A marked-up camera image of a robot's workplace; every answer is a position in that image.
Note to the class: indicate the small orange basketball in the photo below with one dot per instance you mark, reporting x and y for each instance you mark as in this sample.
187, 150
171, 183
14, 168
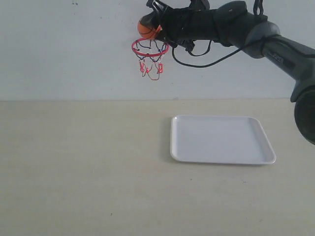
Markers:
145, 31

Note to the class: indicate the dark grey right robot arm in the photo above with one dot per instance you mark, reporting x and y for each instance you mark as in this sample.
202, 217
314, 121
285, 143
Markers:
250, 32

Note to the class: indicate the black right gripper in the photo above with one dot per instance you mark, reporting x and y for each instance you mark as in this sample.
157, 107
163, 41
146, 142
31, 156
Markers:
181, 26

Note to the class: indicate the white square plastic tray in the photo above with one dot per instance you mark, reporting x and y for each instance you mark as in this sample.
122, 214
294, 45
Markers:
227, 140

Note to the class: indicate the red mini basketball hoop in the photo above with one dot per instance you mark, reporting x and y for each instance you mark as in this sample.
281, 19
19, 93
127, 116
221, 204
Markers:
150, 53

